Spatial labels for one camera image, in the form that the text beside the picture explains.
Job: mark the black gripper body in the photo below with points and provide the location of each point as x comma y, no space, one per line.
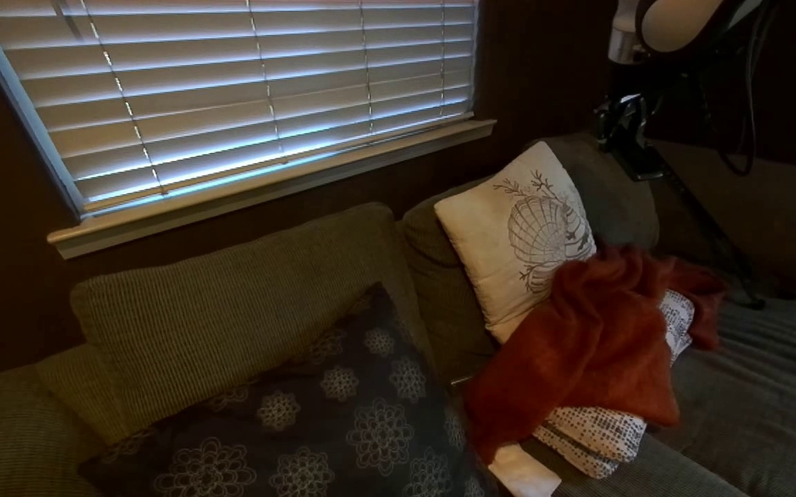
632,128

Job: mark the rust red blanket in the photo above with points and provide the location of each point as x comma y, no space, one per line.
594,359

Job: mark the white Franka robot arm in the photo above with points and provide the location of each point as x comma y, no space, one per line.
678,22

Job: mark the grey sofa back cushion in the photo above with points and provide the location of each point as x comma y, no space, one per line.
614,196

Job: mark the black tripod stand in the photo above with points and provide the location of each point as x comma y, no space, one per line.
711,239

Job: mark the white pillow with printed motif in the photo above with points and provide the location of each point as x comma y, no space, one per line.
498,239

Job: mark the grey-green fabric sofa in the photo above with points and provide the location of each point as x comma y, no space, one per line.
768,404

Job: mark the white black-dotted pillow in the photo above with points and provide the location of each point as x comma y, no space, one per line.
595,437

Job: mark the white patterned cloth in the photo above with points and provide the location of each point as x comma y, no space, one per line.
523,469

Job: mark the wooden window sill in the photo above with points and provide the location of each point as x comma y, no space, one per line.
262,188

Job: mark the white window blinds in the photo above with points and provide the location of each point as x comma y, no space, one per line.
234,92

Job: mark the dark floral patterned pillow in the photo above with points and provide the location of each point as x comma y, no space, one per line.
345,424

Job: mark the plain green sofa back cushion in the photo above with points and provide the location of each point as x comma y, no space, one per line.
234,313

